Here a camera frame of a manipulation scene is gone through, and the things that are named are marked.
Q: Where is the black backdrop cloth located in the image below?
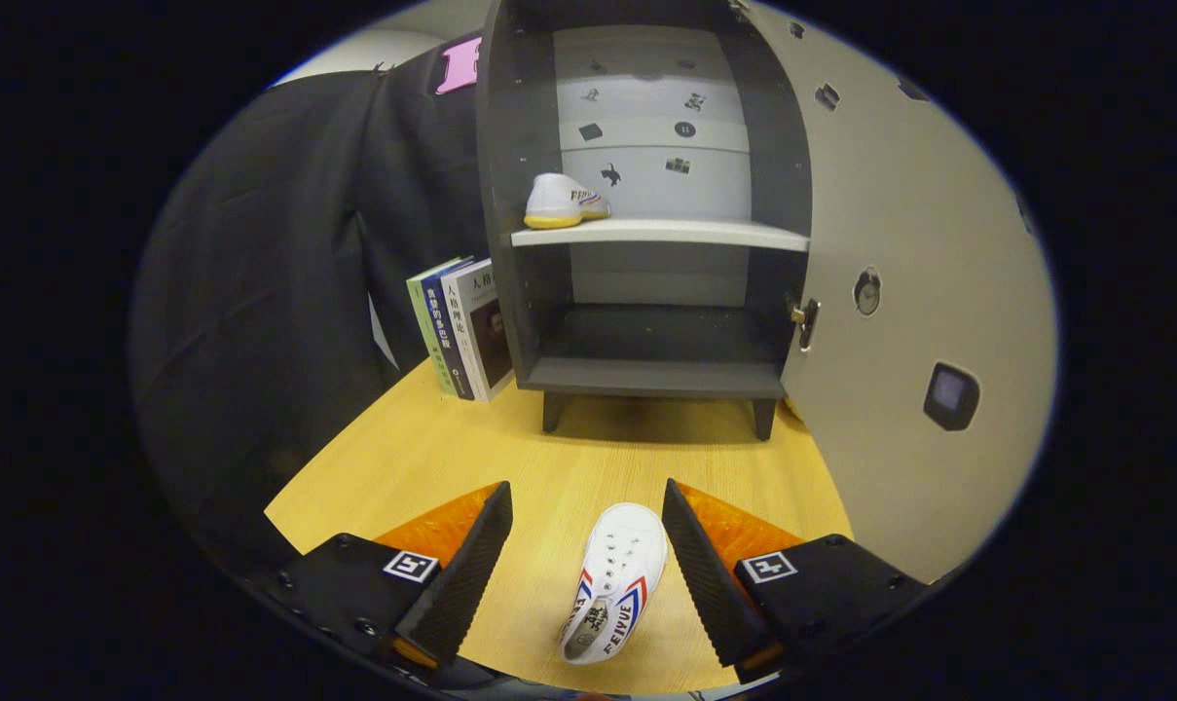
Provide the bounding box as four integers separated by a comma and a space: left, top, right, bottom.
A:
129, 34, 497, 575

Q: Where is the white shoe with striped sides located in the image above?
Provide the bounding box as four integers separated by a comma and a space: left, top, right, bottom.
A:
559, 501, 669, 666
523, 172, 611, 230

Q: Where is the dark blue book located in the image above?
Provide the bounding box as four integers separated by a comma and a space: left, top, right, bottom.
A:
423, 258, 492, 402

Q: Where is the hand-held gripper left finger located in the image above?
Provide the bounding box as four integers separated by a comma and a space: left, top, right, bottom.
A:
257, 480, 514, 671

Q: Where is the white cabinet shelf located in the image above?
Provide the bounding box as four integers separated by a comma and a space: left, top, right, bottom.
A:
510, 219, 811, 254

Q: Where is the beige shoe cabinet door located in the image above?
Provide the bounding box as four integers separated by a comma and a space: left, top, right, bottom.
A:
729, 0, 1058, 585

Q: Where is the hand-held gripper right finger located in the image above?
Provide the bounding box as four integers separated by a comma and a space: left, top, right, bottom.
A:
661, 477, 930, 684

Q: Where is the white book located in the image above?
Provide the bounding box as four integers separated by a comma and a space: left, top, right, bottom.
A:
442, 258, 516, 403

